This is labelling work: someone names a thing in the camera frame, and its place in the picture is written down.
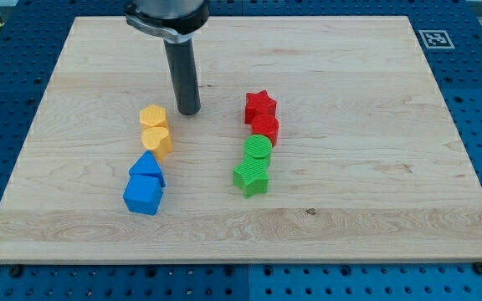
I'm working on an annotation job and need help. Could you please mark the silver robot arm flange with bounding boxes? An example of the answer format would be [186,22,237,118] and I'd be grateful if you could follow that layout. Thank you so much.
[124,0,210,43]

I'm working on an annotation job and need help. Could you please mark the yellow heart block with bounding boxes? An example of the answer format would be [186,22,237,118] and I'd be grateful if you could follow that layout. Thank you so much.
[141,127,173,162]

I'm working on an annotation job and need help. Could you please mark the green cylinder block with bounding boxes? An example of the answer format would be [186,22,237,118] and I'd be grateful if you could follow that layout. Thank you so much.
[244,134,273,166]

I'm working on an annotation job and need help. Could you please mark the green star block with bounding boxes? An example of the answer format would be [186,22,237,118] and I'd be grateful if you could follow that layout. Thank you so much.
[233,156,269,198]

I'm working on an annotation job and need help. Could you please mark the red cylinder block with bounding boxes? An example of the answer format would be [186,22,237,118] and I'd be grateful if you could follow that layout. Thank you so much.
[251,114,279,146]

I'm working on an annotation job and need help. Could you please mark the red star block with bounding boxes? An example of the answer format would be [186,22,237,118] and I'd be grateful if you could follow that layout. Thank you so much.
[244,90,277,124]

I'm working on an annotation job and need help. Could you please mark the wooden board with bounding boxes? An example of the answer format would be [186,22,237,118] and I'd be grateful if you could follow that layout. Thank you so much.
[0,16,482,265]

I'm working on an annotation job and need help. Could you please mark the blue triangle block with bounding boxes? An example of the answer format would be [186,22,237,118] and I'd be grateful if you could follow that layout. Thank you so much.
[129,150,166,187]

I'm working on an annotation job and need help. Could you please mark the yellow hexagon block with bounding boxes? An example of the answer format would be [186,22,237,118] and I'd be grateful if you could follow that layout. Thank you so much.
[139,105,169,130]

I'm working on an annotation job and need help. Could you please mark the blue cube block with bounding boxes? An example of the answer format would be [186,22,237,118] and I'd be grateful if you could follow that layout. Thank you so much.
[123,175,162,216]

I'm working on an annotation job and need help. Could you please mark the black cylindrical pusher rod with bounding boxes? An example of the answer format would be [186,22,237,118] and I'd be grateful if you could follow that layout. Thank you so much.
[164,39,201,115]

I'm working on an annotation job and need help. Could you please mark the white fiducial marker tag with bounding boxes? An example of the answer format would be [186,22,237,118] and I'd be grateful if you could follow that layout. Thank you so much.
[418,29,454,49]

